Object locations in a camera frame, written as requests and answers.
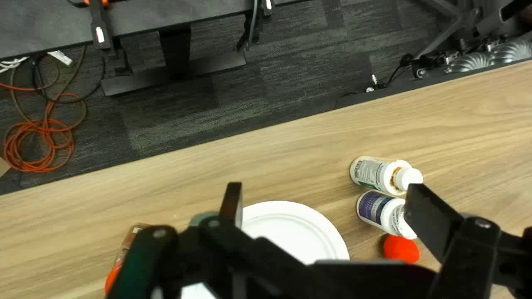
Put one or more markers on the black clamp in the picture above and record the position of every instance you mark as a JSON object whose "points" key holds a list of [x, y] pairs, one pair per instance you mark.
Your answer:
{"points": [[100, 33]]}

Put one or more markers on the black desk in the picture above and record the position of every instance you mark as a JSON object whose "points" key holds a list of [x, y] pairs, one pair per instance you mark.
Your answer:
{"points": [[43, 21]]}

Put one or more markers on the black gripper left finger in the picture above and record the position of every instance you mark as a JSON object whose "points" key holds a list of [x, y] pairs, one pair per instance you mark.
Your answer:
{"points": [[233, 204]]}

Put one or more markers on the white stained-lid pill bottle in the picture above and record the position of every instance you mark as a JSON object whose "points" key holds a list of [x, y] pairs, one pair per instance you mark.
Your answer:
{"points": [[374, 172]]}

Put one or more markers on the red-orange ball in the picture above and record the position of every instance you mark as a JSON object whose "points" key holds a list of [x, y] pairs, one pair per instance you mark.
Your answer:
{"points": [[399, 249]]}

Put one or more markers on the white purple-label pill bottle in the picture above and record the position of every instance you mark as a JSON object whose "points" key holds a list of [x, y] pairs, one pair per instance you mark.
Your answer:
{"points": [[376, 209]]}

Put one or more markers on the black wheeled stand base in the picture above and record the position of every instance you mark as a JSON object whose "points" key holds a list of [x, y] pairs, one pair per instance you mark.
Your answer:
{"points": [[470, 21]]}

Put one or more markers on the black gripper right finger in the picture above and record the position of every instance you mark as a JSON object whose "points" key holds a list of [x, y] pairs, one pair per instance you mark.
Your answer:
{"points": [[437, 220]]}

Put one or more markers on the white paper plate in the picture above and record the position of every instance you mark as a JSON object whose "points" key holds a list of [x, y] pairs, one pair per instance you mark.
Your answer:
{"points": [[293, 232]]}

